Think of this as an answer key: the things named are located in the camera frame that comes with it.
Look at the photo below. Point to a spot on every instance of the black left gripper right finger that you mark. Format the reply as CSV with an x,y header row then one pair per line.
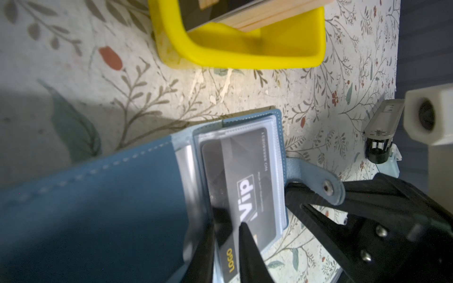
x,y
251,265

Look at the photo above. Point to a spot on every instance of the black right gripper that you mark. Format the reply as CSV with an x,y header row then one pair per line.
x,y
394,232

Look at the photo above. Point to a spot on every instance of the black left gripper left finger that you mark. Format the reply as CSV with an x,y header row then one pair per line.
x,y
201,268

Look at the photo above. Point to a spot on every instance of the blue leather card holder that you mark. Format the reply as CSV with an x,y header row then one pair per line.
x,y
136,216

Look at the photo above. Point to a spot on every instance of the black VIP credit card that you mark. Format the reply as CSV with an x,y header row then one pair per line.
x,y
239,181

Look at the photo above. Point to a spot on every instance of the yellow plastic card tray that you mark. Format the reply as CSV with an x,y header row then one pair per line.
x,y
297,42

